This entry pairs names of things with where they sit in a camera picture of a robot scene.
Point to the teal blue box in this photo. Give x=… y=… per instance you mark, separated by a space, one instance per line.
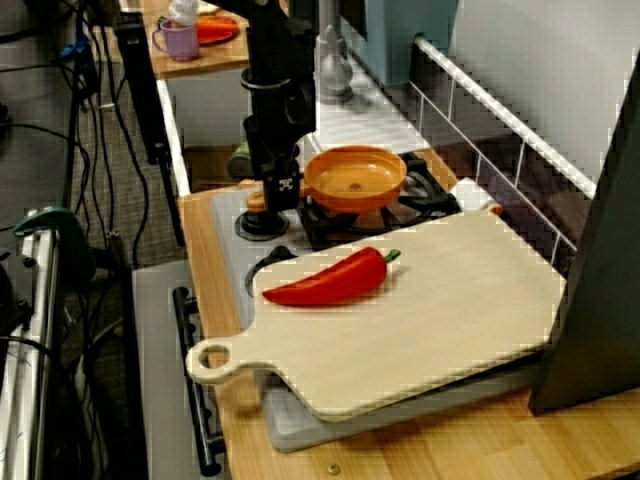
x=400 y=40

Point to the wooden toy kitchen countertop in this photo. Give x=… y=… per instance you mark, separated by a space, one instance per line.
x=450 y=450

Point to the beige flat toy food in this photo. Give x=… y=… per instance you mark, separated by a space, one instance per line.
x=207 y=6

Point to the white toy sink unit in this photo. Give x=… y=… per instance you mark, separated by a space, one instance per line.
x=220 y=110

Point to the dark tiled backsplash panel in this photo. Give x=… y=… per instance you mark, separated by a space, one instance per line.
x=500 y=165

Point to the white cloth piece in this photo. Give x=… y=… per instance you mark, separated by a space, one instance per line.
x=470 y=195

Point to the small orange toy piece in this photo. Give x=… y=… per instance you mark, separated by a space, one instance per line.
x=495 y=210

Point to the white toy oven door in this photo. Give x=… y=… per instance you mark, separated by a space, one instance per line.
x=160 y=375

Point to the red plastic plate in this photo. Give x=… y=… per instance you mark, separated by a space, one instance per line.
x=217 y=30

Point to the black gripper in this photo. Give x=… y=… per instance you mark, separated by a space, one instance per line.
x=277 y=130

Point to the orange toy frying pan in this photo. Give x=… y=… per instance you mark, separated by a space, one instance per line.
x=350 y=200

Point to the black upright bar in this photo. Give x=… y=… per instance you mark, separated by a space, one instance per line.
x=140 y=80

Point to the black burner grate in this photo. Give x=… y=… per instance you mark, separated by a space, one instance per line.
x=325 y=230

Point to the grey toy faucet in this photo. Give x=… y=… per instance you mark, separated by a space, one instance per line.
x=332 y=70

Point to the grey toy stove plate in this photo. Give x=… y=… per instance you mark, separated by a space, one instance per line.
x=225 y=235

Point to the green toy can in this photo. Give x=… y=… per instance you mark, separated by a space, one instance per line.
x=239 y=162

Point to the white soft toy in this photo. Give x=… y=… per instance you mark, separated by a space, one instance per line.
x=182 y=10

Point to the purple plastic cup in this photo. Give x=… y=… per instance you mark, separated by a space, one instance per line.
x=182 y=42

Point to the aluminium frame profile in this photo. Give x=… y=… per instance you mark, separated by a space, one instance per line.
x=37 y=325

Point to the dark upright panel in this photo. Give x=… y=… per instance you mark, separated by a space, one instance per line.
x=600 y=300

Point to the brass countertop screw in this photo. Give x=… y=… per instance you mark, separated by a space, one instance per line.
x=333 y=469

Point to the light wooden cutting board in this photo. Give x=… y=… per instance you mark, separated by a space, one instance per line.
x=400 y=340

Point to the red toy chili pepper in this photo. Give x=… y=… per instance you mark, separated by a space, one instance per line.
x=330 y=282

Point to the black stove knob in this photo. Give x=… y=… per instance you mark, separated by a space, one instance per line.
x=277 y=254
x=260 y=227

